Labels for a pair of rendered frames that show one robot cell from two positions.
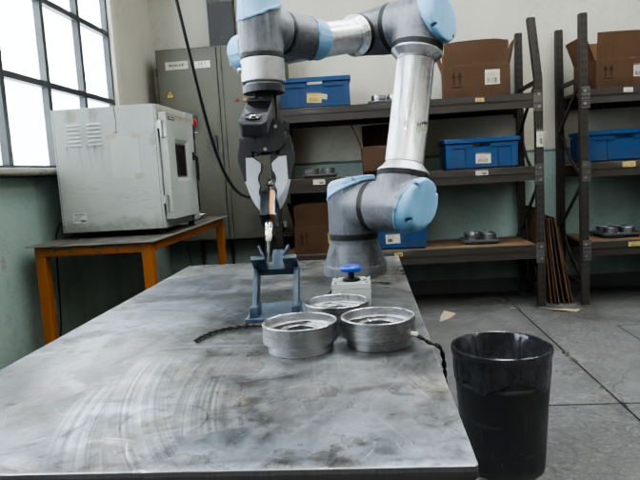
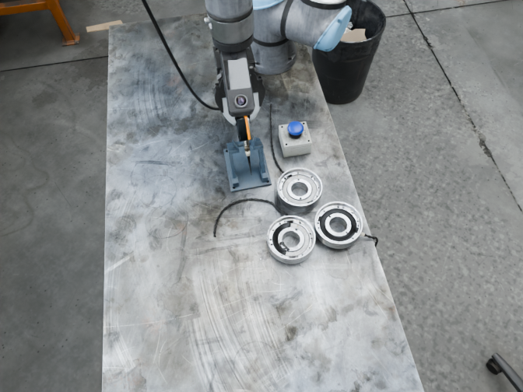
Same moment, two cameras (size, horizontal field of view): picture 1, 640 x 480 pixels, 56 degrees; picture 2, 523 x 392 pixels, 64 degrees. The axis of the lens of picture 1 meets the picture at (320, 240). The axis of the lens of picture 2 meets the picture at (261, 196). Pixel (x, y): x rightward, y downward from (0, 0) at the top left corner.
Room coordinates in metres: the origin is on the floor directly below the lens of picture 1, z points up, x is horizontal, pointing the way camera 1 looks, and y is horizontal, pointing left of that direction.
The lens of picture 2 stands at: (0.46, 0.17, 1.67)
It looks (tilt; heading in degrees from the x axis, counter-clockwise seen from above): 60 degrees down; 348
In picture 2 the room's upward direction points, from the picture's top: 3 degrees counter-clockwise
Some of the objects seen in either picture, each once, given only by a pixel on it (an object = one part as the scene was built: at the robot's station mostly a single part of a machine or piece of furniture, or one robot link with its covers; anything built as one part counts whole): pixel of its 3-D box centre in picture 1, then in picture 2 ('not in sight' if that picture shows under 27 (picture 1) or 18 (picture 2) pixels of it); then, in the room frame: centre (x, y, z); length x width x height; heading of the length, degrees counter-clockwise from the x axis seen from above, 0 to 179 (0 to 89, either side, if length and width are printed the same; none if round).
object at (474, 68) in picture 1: (472, 72); not in sight; (4.44, -1.18, 1.70); 0.56 x 0.36 x 0.39; 80
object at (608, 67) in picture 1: (613, 64); not in sight; (4.38, -2.17, 1.69); 0.59 x 0.41 x 0.38; 90
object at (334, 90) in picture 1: (315, 95); not in sight; (4.56, -0.03, 1.61); 0.52 x 0.38 x 0.22; 88
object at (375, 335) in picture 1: (378, 329); (337, 225); (0.83, -0.08, 0.82); 0.10 x 0.10 x 0.04
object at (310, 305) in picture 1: (336, 312); (299, 190); (0.94, -0.02, 0.82); 0.10 x 0.10 x 0.04
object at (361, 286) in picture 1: (351, 290); (294, 137); (1.09, -0.05, 0.82); 0.08 x 0.07 x 0.05; 175
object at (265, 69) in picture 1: (261, 73); (229, 22); (1.06, 0.08, 1.22); 0.08 x 0.08 x 0.05
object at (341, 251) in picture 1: (354, 252); (271, 43); (1.42, -0.08, 0.85); 0.15 x 0.15 x 0.10
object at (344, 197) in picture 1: (354, 204); (272, 7); (1.42, -0.09, 0.97); 0.13 x 0.12 x 0.14; 46
